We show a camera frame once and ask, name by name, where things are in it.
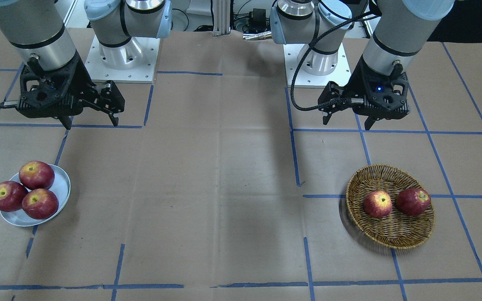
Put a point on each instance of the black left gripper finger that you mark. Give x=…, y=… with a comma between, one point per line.
x=369, y=122
x=326, y=117

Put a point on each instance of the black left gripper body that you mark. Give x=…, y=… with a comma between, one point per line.
x=355, y=82

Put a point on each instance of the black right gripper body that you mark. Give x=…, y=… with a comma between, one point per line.
x=83, y=76

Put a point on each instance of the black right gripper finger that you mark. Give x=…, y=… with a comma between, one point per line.
x=66, y=122
x=114, y=118

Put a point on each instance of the red yellow apple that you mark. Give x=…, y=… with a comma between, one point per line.
x=378, y=204

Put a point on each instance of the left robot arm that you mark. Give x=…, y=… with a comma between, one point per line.
x=403, y=28

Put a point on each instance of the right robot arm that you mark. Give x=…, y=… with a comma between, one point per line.
x=35, y=27

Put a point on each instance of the red apple back on plate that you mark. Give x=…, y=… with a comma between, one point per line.
x=36, y=175

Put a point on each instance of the red apple on plate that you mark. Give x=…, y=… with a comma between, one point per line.
x=12, y=194
x=36, y=175
x=40, y=204

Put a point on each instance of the white round plate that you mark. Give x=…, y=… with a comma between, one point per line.
x=61, y=188

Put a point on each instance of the red apple front on plate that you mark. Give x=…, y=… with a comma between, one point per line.
x=40, y=204

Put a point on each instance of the woven wicker basket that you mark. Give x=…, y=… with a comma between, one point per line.
x=397, y=230

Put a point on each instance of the dark red apple in basket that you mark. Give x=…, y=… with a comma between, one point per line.
x=413, y=201

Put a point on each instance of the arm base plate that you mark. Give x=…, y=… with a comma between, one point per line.
x=121, y=71
x=308, y=79

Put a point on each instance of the aluminium frame post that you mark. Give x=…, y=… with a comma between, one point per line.
x=221, y=17

